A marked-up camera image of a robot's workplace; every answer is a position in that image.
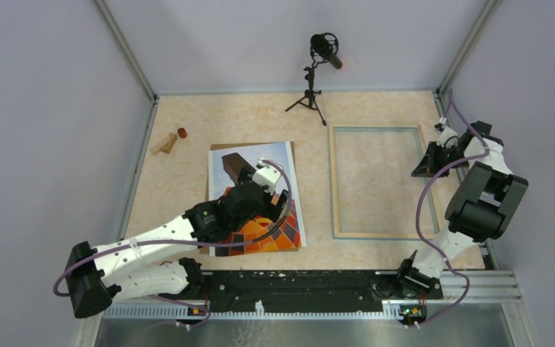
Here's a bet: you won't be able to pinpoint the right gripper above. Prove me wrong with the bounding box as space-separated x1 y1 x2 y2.
411 141 470 179

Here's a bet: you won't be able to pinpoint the wooden picture frame blue edge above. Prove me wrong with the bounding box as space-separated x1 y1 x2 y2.
328 124 443 241

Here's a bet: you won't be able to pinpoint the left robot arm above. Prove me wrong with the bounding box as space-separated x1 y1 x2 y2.
57 182 292 319

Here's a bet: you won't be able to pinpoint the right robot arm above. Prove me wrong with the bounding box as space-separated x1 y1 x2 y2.
395 121 528 298

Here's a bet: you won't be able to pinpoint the hot air balloon photo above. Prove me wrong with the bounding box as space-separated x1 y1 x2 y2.
207 141 308 258

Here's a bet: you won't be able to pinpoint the small brown cylinder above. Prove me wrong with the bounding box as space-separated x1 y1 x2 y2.
177 128 188 139

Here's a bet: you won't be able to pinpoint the wooden block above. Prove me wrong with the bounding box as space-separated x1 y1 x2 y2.
160 133 178 154
150 133 170 155

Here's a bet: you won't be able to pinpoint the black microphone on tripod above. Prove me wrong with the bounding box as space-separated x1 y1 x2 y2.
285 33 343 127

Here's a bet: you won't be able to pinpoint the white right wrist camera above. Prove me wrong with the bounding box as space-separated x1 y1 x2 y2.
434 116 459 148

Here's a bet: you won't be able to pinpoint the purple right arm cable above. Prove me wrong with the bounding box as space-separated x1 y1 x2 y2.
413 90 491 329

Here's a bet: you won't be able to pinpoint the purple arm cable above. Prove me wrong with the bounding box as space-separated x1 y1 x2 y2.
413 90 491 329
53 159 293 296

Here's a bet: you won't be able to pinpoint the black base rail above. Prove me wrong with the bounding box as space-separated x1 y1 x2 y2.
204 270 443 314

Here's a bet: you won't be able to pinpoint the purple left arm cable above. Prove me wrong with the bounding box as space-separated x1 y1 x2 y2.
53 159 293 296

